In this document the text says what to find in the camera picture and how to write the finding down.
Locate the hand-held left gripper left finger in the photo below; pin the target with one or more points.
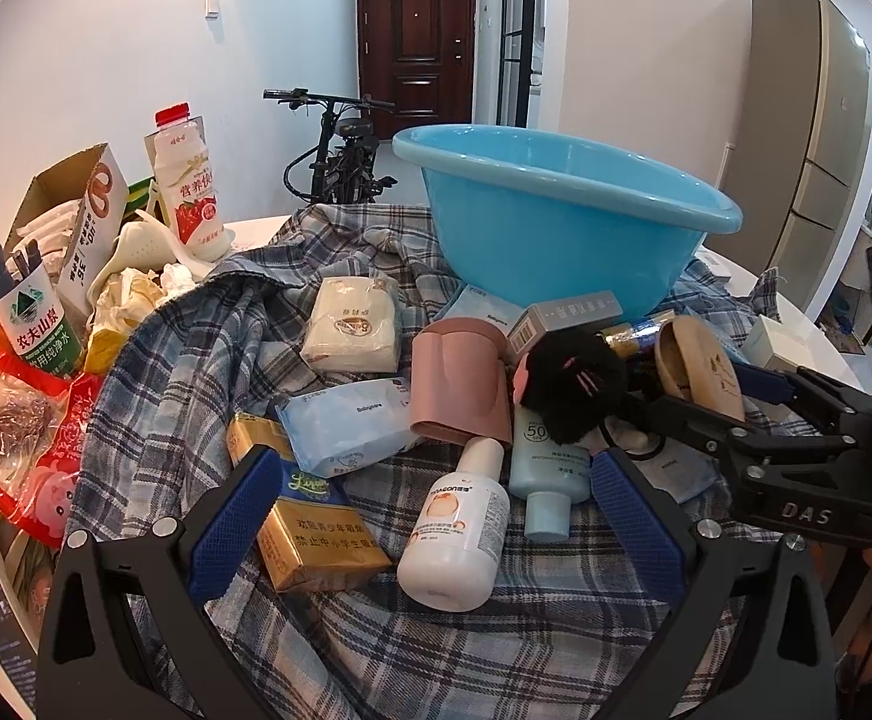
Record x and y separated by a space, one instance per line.
233 517

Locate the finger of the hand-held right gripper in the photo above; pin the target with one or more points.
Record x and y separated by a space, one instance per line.
695 424
766 384

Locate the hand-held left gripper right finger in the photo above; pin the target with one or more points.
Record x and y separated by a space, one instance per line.
635 517

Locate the tan compact case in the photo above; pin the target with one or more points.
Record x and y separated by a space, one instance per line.
695 360

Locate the gold cigarette box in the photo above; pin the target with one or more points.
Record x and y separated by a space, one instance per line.
323 532

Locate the white lotion bottle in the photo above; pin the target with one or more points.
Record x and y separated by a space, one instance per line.
451 540

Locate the blue plastic basin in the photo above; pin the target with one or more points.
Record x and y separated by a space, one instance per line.
556 225

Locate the white blue small box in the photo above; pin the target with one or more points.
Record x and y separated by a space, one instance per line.
766 341

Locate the small blue wet wipes pack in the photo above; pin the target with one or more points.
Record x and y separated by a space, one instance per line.
672 476

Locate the thin black hair band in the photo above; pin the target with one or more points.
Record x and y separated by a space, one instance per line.
642 450

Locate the doormat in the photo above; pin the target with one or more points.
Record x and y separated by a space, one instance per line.
852 343

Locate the light blue sunscreen tube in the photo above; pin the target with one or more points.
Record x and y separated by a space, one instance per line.
548 472

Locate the gold blue battery pack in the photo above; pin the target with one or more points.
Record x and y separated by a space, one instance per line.
635 337

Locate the large blue wet wipes pack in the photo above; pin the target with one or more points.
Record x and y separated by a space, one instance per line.
338 420

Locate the grey carton box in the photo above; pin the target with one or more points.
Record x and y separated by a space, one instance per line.
563 319

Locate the pink plastic cup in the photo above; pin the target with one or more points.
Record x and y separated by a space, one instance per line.
458 382

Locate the white tissue pack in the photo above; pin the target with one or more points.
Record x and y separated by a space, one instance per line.
350 326

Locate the crumpled yellow bag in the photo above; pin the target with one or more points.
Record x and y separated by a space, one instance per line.
117 322

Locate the red snack bag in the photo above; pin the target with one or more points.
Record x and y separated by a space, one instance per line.
24 427

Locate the blue plaid shirt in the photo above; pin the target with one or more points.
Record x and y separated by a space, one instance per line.
421 652

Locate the flat light blue packet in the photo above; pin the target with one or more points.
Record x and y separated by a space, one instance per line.
481 307

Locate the beige refrigerator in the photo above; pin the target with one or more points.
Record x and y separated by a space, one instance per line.
803 142

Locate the crumpled white tissue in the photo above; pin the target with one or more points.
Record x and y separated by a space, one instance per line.
185 276

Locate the green label cut bottle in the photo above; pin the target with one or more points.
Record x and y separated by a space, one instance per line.
39 330

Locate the cream plastic funnel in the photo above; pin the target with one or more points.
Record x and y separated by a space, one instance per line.
136 247

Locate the strawberry milk bottle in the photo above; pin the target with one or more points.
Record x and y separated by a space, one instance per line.
192 195

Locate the green packet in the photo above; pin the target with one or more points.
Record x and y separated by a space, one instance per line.
140 199

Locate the makeup brushes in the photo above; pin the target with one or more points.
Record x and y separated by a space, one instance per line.
1 266

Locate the open cardboard box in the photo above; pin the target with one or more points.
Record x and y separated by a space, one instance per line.
69 202

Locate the black bicycle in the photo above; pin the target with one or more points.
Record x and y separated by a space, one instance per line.
338 157

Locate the black framed glass door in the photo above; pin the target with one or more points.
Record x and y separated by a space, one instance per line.
518 37

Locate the brown entrance door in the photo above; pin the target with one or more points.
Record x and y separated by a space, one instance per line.
415 37

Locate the white light switch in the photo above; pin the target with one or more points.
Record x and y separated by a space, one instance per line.
212 6

